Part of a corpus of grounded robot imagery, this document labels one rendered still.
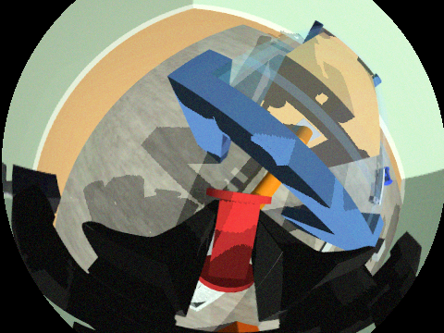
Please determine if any clear-panelled rack with blue frame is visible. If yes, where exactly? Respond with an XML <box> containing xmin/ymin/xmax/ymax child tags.
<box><xmin>188</xmin><ymin>19</ymin><xmax>391</xmax><ymax>241</ymax></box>

